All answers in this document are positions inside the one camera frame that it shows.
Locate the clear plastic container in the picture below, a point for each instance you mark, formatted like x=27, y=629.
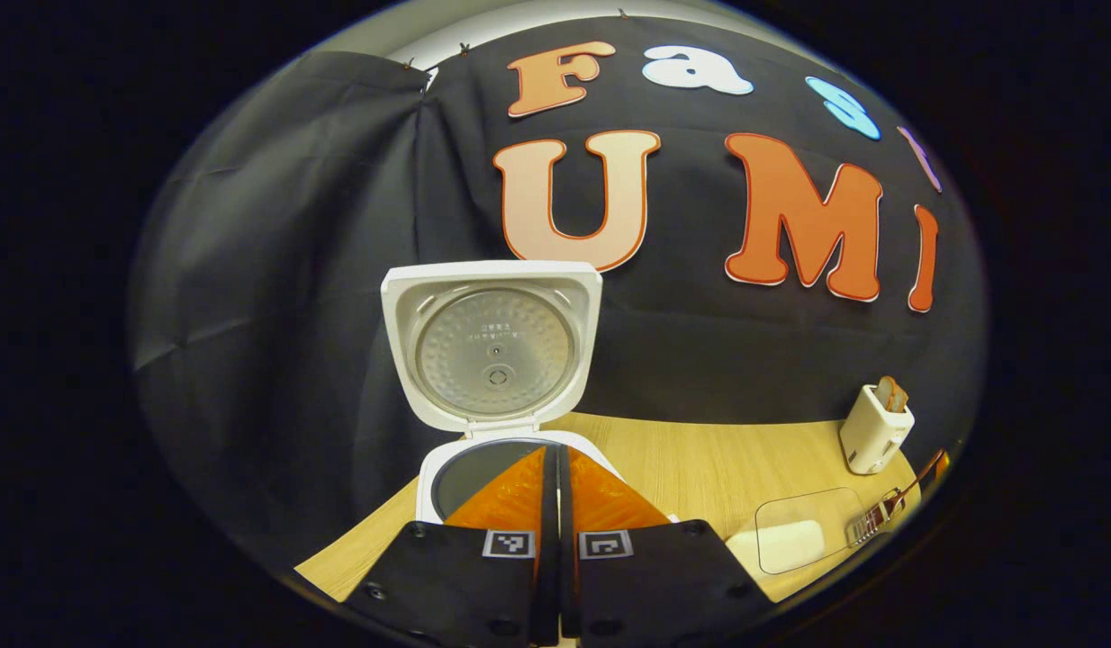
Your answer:
x=835, y=513

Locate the brown toast slice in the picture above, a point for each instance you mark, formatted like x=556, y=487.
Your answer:
x=886, y=394
x=901, y=399

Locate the white toaster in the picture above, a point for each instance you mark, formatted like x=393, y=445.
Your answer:
x=871, y=436

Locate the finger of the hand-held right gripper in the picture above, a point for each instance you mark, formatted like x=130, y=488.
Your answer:
x=942, y=468

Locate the brown wooden spoon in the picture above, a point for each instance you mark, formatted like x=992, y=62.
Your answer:
x=920, y=477

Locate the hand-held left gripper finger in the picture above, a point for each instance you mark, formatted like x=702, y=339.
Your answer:
x=549, y=540
x=566, y=558

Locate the black backdrop cloth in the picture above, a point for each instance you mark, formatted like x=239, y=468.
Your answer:
x=276, y=270

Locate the white rice cooker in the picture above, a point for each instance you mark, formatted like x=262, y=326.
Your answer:
x=492, y=351

